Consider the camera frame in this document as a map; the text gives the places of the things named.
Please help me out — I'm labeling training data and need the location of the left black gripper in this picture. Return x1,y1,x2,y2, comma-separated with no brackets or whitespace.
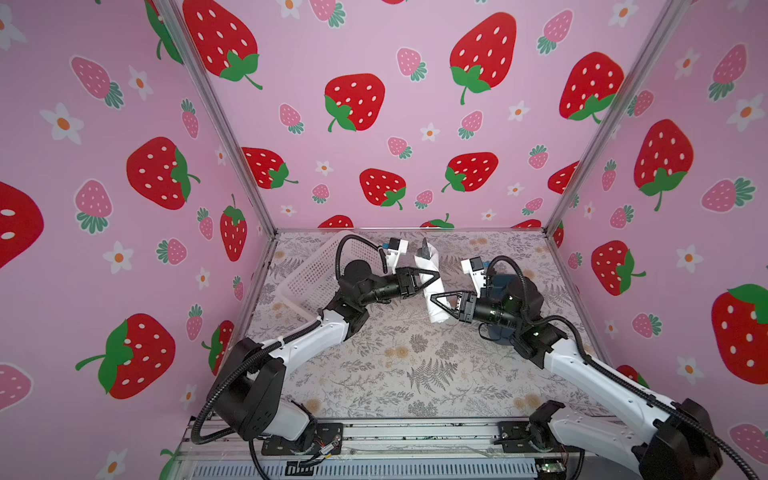
355,271,434,311

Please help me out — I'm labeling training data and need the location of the white paper napkin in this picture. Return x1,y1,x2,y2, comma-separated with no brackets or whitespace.
414,238,451,324

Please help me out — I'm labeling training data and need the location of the dark teal plastic bin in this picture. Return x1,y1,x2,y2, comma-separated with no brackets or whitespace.
478,274,544,344

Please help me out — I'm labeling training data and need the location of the white plastic mesh basket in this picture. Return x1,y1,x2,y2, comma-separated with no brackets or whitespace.
276,230,351,321

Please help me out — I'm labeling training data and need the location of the silver table knife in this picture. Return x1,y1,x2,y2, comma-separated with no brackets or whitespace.
417,238,431,260

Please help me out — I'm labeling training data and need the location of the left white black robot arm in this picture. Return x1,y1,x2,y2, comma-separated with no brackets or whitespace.
190,233,440,453

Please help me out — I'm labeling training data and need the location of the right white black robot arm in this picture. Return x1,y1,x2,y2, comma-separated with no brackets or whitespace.
428,256,758,479

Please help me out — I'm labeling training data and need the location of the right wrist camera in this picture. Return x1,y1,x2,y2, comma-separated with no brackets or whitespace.
461,256,487,296

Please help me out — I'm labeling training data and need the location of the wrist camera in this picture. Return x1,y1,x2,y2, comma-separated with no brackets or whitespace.
381,237,409,272
461,256,487,296

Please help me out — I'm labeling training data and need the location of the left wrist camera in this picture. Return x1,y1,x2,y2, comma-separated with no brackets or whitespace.
381,237,409,272

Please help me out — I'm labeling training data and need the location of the aluminium frame rail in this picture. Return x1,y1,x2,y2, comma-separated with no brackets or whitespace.
173,416,673,480

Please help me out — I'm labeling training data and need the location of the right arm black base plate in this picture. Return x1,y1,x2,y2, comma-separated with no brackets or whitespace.
492,420,579,454

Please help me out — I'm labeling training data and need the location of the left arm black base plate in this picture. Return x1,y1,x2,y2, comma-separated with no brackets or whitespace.
260,422,344,456

